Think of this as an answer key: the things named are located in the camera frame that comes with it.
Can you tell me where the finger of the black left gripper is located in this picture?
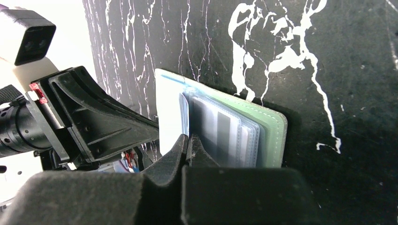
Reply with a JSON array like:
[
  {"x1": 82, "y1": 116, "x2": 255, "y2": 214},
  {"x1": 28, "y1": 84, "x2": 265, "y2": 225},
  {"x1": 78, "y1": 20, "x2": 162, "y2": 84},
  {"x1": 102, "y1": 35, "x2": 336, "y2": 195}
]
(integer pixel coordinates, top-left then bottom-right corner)
[{"x1": 38, "y1": 66, "x2": 159, "y2": 163}]

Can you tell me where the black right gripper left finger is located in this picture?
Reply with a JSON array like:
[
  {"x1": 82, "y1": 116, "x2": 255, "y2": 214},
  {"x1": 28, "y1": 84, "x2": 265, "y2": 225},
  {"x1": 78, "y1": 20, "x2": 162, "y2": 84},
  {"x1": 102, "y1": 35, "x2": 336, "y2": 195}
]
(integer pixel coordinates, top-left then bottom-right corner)
[{"x1": 0, "y1": 135, "x2": 189, "y2": 225}]

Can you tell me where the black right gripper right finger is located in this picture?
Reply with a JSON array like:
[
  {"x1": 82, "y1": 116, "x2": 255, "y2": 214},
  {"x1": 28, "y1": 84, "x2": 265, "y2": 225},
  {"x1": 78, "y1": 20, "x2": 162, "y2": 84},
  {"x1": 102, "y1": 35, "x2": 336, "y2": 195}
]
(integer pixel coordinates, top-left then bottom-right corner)
[{"x1": 182, "y1": 134, "x2": 321, "y2": 225}]

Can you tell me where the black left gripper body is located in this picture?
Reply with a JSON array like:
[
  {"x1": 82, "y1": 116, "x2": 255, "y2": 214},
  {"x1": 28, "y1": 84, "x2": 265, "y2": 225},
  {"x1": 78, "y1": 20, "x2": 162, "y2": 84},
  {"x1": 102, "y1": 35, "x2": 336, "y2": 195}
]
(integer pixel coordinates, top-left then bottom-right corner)
[{"x1": 0, "y1": 85, "x2": 81, "y2": 170}]

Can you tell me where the white black stripe card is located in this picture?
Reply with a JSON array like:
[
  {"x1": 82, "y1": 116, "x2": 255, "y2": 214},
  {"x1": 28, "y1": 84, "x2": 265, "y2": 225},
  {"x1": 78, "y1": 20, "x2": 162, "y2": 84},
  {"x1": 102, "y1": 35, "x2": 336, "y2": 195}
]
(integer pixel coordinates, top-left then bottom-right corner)
[{"x1": 190, "y1": 96, "x2": 241, "y2": 167}]

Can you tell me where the mint green card holder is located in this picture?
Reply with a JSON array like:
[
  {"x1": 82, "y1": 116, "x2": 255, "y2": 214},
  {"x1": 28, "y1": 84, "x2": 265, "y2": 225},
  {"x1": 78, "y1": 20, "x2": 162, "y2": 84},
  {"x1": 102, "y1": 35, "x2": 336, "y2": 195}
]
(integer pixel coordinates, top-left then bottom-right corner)
[{"x1": 155, "y1": 69, "x2": 287, "y2": 168}]

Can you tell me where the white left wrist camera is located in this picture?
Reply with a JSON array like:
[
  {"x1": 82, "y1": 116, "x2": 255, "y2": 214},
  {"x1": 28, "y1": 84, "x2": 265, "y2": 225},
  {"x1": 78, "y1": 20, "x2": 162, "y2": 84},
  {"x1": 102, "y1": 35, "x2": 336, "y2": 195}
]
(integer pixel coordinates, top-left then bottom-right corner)
[{"x1": 0, "y1": 8, "x2": 58, "y2": 94}]

